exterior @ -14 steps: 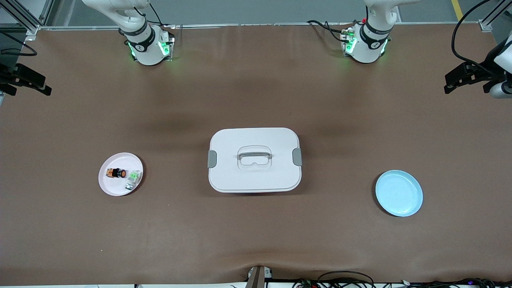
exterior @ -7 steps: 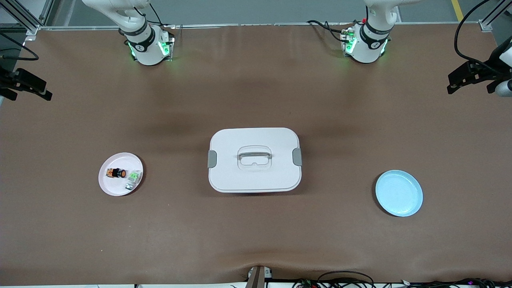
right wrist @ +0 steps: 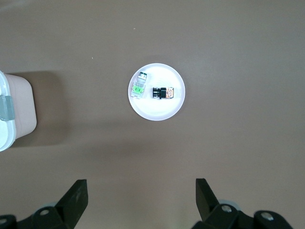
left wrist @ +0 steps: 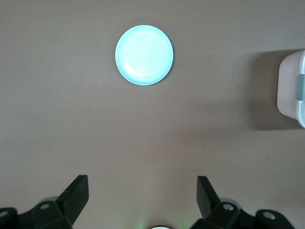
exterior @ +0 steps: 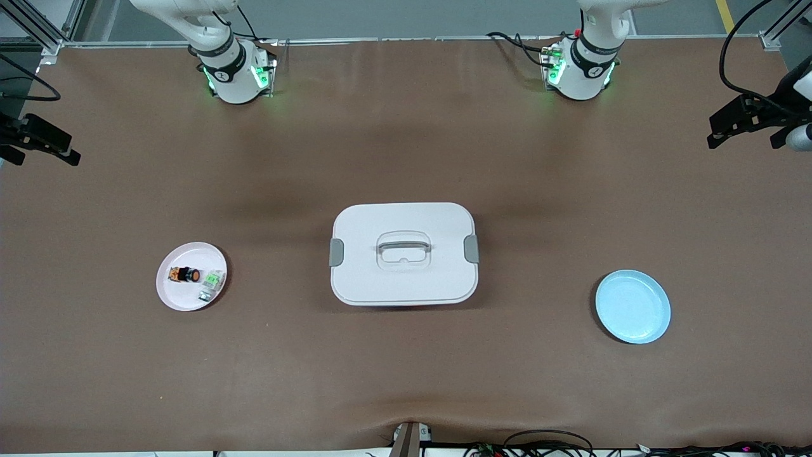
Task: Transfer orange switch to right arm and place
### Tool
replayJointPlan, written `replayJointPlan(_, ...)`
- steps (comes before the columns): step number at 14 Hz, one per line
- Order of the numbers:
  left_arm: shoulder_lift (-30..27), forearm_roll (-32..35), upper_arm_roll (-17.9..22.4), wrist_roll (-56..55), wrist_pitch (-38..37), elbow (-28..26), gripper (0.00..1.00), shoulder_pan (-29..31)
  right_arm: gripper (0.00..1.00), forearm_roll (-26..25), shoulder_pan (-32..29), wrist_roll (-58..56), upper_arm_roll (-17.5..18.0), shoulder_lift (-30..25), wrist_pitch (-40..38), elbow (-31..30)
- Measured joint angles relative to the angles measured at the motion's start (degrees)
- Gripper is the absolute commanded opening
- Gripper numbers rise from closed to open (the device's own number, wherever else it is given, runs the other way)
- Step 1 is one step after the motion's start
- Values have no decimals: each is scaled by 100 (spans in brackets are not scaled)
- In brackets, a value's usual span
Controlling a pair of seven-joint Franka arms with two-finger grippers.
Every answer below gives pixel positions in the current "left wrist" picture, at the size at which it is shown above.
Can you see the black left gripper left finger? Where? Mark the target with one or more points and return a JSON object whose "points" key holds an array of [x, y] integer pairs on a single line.
{"points": [[69, 205]]}

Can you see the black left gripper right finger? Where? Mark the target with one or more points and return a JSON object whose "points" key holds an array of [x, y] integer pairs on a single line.
{"points": [[212, 212]]}

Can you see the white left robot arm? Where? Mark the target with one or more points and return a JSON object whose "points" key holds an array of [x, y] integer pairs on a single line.
{"points": [[160, 227]]}

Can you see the white lidded storage box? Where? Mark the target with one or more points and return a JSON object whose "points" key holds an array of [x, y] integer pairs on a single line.
{"points": [[288, 90]]}

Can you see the blue round plate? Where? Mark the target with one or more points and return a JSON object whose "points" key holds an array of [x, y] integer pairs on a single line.
{"points": [[144, 55]]}

